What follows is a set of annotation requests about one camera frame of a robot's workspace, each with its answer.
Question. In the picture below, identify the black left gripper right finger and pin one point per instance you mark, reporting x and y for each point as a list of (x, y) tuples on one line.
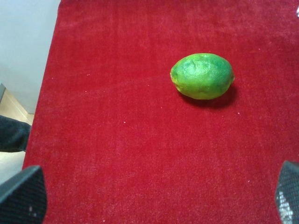
[(287, 193)]

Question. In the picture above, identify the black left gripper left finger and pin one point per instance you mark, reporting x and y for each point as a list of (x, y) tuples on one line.
[(23, 197)]

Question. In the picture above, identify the dark jeans leg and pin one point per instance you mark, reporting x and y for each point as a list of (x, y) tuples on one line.
[(14, 135)]

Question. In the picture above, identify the red velvet table cloth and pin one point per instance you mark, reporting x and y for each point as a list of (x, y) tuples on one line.
[(119, 144)]

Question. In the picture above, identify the green lime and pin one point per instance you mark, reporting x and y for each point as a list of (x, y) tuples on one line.
[(202, 76)]

